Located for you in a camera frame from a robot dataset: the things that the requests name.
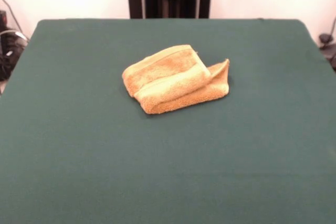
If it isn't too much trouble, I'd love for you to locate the dark green table cloth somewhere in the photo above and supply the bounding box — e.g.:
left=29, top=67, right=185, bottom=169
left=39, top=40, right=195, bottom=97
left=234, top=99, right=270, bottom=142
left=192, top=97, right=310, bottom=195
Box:
left=0, top=18, right=336, bottom=224

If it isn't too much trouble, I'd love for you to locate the orange terry towel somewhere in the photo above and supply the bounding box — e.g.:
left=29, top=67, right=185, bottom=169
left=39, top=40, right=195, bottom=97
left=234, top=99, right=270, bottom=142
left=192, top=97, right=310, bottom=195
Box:
left=122, top=44, right=231, bottom=115

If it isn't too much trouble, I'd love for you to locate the black equipment pile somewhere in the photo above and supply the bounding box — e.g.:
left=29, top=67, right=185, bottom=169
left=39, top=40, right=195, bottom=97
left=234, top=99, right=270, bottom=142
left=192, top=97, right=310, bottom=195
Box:
left=0, top=10, right=29, bottom=82

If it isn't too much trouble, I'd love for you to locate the dark grey stand base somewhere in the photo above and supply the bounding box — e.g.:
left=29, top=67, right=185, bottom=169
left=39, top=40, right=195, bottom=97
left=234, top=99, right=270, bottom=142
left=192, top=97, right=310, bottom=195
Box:
left=318, top=33, right=336, bottom=71

